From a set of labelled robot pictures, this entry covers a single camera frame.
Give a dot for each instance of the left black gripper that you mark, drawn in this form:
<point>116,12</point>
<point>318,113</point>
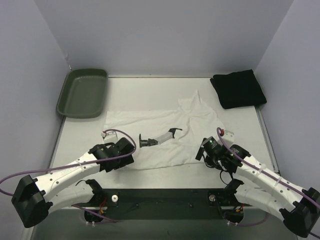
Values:
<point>125,153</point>

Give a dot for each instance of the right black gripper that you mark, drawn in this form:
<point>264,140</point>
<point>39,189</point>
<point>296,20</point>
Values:
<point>199,153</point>

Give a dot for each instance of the white t-shirt with robot print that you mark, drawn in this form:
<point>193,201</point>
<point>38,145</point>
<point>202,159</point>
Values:
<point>167,138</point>

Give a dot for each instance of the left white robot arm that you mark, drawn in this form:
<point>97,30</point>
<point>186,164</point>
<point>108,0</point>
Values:
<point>35,198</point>

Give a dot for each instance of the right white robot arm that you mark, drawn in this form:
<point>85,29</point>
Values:
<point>298,208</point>

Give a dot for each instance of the dark green plastic tray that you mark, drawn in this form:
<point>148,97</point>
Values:
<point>83,93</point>

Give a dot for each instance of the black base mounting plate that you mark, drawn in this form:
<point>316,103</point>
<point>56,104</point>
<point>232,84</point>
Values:
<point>164,204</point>

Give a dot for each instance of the folded black t-shirt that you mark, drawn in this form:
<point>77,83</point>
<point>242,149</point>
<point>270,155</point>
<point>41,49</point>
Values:
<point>238,89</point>

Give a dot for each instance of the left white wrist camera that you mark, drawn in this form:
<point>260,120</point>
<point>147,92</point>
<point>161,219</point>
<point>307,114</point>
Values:
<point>109,137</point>

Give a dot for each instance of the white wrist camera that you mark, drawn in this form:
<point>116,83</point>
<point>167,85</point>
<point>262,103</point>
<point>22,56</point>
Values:
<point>228,137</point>
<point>109,137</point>

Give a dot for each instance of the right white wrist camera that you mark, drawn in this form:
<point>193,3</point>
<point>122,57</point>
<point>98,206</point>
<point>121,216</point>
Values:
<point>228,137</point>

